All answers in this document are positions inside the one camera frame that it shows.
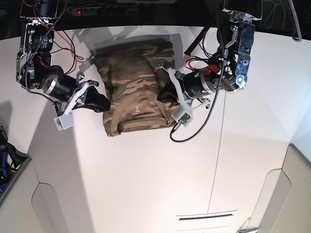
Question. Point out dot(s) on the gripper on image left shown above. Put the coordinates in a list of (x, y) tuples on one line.
[(62, 87)]

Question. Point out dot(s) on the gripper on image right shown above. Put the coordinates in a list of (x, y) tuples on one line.
[(194, 86)]

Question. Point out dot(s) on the camouflage T-shirt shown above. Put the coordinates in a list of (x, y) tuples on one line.
[(133, 80)]

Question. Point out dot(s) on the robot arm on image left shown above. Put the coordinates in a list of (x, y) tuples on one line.
[(35, 71)]

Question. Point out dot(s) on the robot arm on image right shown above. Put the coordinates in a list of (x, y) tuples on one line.
[(227, 68)]

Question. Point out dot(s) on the black power strip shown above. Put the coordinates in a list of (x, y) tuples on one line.
[(90, 11)]

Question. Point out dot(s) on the blue items in bin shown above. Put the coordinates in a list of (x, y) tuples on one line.
[(4, 174)]

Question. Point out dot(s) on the grey side cabinet right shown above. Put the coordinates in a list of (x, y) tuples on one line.
[(284, 204)]

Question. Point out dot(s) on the white camera box image right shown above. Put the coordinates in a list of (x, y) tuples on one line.
[(183, 115)]

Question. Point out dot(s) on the white camera box image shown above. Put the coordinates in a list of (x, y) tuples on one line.
[(64, 122), (183, 115)]

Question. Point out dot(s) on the white camera box image left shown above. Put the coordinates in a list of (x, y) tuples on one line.
[(64, 122)]

